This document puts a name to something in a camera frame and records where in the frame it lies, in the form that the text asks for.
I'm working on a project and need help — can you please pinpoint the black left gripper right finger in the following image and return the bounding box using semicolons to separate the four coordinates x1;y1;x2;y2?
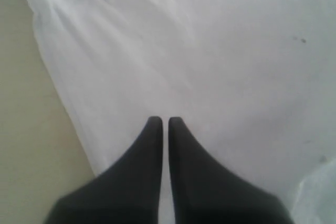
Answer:
169;117;291;223

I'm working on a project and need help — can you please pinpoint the white cotton t-shirt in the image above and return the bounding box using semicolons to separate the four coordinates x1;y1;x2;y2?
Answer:
27;0;335;223

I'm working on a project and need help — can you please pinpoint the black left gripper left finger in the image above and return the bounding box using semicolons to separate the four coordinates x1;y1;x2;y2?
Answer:
45;116;163;223

